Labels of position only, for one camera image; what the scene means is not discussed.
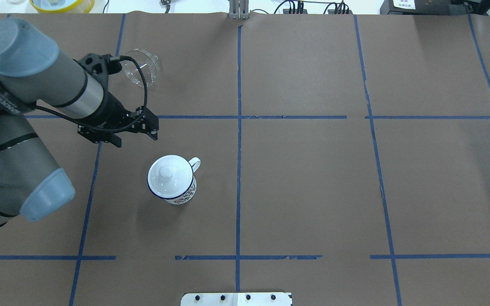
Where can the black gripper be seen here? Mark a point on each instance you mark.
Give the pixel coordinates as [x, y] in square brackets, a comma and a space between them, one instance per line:
[112, 109]

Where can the clear glass funnel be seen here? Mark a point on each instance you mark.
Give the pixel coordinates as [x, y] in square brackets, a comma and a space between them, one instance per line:
[148, 64]

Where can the white mug lid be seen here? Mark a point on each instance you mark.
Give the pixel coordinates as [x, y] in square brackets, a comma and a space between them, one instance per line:
[169, 176]

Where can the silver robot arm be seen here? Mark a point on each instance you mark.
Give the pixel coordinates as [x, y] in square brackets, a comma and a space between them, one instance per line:
[35, 74]

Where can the white enamel mug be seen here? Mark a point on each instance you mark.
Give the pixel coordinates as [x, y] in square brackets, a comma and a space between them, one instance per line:
[188, 195]

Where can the yellow tape roll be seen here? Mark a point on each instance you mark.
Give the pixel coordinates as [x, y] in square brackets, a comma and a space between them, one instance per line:
[63, 6]

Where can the black computer box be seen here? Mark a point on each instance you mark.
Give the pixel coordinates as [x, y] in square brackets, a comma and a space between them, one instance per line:
[421, 7]

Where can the aluminium frame post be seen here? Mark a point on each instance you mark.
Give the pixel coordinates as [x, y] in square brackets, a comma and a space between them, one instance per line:
[239, 9]

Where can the white camera post with base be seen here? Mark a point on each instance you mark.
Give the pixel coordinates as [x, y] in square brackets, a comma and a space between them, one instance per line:
[237, 299]

